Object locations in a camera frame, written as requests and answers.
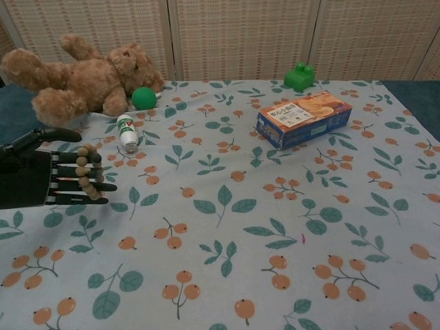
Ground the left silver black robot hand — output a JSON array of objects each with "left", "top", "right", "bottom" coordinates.
[{"left": 0, "top": 127, "right": 118, "bottom": 210}]

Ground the wooden bead bracelet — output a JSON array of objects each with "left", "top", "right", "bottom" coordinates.
[{"left": 76, "top": 145, "right": 108, "bottom": 203}]

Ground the small white green bottle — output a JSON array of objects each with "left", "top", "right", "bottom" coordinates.
[{"left": 115, "top": 114, "right": 139, "bottom": 154}]

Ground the brown teddy bear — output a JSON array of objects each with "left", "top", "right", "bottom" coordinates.
[{"left": 1, "top": 33, "right": 166, "bottom": 129}]

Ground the woven folding screen panel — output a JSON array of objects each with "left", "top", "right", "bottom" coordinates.
[
  {"left": 314, "top": 0, "right": 439, "bottom": 83},
  {"left": 170, "top": 0, "right": 322, "bottom": 83},
  {"left": 415, "top": 43, "right": 440, "bottom": 83},
  {"left": 0, "top": 20, "right": 14, "bottom": 82},
  {"left": 0, "top": 0, "right": 175, "bottom": 83}
]

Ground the green ball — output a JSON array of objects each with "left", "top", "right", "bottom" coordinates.
[{"left": 131, "top": 87, "right": 158, "bottom": 111}]

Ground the floral leaf print tablecloth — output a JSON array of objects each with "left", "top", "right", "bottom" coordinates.
[{"left": 0, "top": 79, "right": 440, "bottom": 330}]

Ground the orange blue cookie box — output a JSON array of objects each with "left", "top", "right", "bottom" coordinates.
[{"left": 256, "top": 94, "right": 353, "bottom": 151}]

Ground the green toy block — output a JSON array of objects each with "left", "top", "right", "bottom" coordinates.
[{"left": 283, "top": 60, "right": 316, "bottom": 93}]

